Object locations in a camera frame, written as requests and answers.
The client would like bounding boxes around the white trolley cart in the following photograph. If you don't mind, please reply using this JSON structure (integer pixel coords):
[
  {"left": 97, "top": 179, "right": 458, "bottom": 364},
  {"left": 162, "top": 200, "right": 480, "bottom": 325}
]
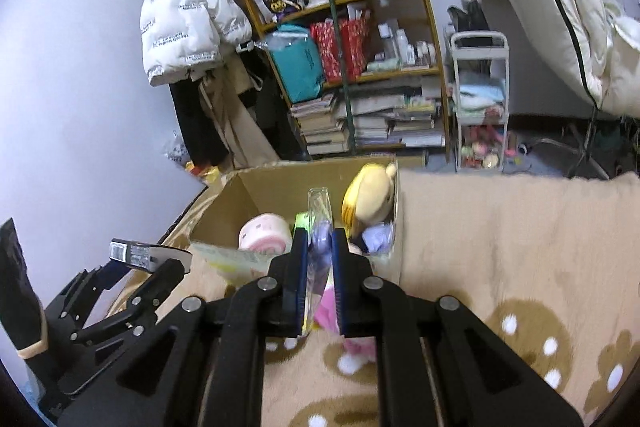
[{"left": 447, "top": 32, "right": 511, "bottom": 172}]

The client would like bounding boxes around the white pink round plush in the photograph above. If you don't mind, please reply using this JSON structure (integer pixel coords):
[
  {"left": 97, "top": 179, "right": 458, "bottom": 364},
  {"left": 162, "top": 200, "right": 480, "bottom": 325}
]
[{"left": 238, "top": 213, "right": 292, "bottom": 254}]

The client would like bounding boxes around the black hanging garment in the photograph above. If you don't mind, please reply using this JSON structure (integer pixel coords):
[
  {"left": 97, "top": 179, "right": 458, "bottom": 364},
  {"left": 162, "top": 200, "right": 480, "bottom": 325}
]
[{"left": 167, "top": 77, "right": 231, "bottom": 168}]

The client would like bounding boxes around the white puffer jacket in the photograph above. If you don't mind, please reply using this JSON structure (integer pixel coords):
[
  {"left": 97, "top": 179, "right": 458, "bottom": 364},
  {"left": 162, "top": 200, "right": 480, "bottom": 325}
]
[{"left": 139, "top": 0, "right": 253, "bottom": 88}]

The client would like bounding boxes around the red gift bag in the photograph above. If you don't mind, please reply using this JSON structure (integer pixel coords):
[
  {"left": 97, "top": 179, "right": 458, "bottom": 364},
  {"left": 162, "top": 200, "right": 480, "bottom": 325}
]
[{"left": 309, "top": 14, "right": 373, "bottom": 82}]

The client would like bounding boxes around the teal paper bag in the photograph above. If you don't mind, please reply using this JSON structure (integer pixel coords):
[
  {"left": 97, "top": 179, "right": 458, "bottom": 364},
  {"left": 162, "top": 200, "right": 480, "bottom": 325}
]
[{"left": 265, "top": 24, "right": 326, "bottom": 104}]

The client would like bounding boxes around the small black barcode box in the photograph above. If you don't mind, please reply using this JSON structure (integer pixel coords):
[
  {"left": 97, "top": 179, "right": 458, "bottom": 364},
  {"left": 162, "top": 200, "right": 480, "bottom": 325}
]
[{"left": 109, "top": 238, "right": 193, "bottom": 274}]

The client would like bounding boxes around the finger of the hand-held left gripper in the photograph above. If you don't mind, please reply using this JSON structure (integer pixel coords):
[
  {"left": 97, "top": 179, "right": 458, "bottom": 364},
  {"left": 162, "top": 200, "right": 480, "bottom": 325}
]
[
  {"left": 72, "top": 258, "right": 186, "bottom": 344},
  {"left": 47, "top": 263, "right": 131, "bottom": 324}
]

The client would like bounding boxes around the person's left forearm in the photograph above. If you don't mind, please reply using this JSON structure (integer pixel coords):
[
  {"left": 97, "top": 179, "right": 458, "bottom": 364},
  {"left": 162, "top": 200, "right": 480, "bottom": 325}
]
[{"left": 0, "top": 218, "right": 48, "bottom": 360}]

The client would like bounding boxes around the purple plush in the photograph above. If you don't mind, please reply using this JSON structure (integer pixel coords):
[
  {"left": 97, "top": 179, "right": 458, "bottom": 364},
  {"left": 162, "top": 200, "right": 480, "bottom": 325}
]
[{"left": 306, "top": 188, "right": 337, "bottom": 335}]

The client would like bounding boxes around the pile of small toys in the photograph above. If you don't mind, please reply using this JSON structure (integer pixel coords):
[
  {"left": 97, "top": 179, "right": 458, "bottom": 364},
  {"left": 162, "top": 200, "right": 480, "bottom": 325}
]
[{"left": 460, "top": 127, "right": 506, "bottom": 170}]

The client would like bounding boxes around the pink plush bear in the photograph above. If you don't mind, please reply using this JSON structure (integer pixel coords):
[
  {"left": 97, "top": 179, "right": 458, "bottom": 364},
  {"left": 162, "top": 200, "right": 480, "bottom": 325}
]
[{"left": 314, "top": 284, "right": 378, "bottom": 374}]

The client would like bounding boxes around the yellow-haired plush doll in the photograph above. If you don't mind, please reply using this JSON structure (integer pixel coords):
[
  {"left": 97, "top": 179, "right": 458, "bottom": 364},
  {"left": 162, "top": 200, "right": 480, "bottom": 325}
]
[{"left": 341, "top": 163, "right": 399, "bottom": 228}]

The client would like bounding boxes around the clear plastic bag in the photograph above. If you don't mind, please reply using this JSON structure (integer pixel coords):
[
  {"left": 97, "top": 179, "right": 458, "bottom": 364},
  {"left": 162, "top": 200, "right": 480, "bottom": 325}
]
[{"left": 164, "top": 129, "right": 193, "bottom": 165}]

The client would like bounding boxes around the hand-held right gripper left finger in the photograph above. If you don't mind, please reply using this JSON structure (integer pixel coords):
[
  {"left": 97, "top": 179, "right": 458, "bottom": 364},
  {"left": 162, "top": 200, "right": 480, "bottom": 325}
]
[{"left": 57, "top": 227, "right": 313, "bottom": 427}]

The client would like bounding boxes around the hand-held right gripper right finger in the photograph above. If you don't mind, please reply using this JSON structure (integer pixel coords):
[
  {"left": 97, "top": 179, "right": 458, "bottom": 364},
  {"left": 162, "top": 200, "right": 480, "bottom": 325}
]
[{"left": 331, "top": 228, "right": 586, "bottom": 427}]

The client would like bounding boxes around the light blue cloth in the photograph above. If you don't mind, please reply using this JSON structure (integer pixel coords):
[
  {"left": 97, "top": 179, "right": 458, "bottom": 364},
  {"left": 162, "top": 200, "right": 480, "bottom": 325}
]
[{"left": 456, "top": 84, "right": 507, "bottom": 112}]

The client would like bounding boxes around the green pole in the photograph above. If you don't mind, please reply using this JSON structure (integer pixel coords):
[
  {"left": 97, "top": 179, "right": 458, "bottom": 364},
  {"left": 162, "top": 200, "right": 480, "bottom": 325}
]
[{"left": 319, "top": 0, "right": 358, "bottom": 152}]

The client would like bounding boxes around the stack of books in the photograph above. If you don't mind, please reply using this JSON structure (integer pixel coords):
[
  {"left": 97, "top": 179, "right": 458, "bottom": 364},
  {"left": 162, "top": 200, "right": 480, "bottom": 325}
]
[{"left": 290, "top": 77, "right": 446, "bottom": 155}]

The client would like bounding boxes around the beige hanging coat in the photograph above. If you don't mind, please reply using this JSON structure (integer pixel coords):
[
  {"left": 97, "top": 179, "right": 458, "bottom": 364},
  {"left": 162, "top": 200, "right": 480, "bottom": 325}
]
[{"left": 197, "top": 62, "right": 281, "bottom": 170}]

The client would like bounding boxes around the group of cosmetic bottles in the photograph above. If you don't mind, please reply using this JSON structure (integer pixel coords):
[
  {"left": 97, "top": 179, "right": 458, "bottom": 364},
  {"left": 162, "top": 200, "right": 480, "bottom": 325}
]
[{"left": 372, "top": 19, "right": 441, "bottom": 70}]

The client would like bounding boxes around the cardboard box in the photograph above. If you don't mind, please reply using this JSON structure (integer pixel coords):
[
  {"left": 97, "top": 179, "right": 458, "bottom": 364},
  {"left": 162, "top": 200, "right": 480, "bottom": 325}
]
[{"left": 189, "top": 157, "right": 403, "bottom": 293}]

